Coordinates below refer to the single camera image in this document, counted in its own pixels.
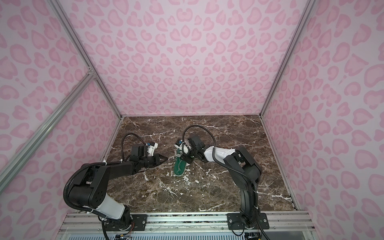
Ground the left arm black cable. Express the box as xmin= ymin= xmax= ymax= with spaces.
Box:
xmin=62 ymin=132 xmax=148 ymax=240

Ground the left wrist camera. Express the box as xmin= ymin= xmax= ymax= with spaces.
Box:
xmin=131 ymin=142 xmax=158 ymax=158

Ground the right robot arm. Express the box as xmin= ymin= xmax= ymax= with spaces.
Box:
xmin=175 ymin=140 xmax=263 ymax=228

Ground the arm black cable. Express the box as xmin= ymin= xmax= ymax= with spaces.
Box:
xmin=62 ymin=132 xmax=148 ymax=240
xmin=182 ymin=124 xmax=271 ymax=240

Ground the aluminium corner post right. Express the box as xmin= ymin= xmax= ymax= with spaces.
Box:
xmin=259 ymin=0 xmax=318 ymax=119

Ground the aluminium corner post left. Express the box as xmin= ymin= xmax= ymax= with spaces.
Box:
xmin=48 ymin=0 xmax=123 ymax=120

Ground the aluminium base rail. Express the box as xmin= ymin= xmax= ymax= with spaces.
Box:
xmin=56 ymin=211 xmax=319 ymax=240

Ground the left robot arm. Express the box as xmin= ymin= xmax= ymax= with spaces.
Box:
xmin=63 ymin=154 xmax=169 ymax=231

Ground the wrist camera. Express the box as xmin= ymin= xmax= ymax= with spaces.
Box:
xmin=175 ymin=135 xmax=206 ymax=155
xmin=131 ymin=142 xmax=158 ymax=158

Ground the aluminium corner post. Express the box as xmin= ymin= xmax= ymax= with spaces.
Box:
xmin=259 ymin=0 xmax=318 ymax=119
xmin=48 ymin=0 xmax=123 ymax=120

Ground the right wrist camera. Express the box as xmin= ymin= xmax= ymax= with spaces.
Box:
xmin=175 ymin=135 xmax=206 ymax=155

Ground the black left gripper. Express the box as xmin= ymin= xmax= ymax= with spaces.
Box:
xmin=139 ymin=153 xmax=169 ymax=169

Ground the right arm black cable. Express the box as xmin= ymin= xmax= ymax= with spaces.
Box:
xmin=182 ymin=124 xmax=271 ymax=240

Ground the aluminium diagonal frame bar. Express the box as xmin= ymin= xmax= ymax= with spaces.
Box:
xmin=1 ymin=71 xmax=95 ymax=193

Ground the white shoelace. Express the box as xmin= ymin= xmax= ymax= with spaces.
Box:
xmin=175 ymin=148 xmax=188 ymax=161

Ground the green canvas sneaker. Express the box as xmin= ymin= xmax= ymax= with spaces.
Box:
xmin=174 ymin=154 xmax=190 ymax=177

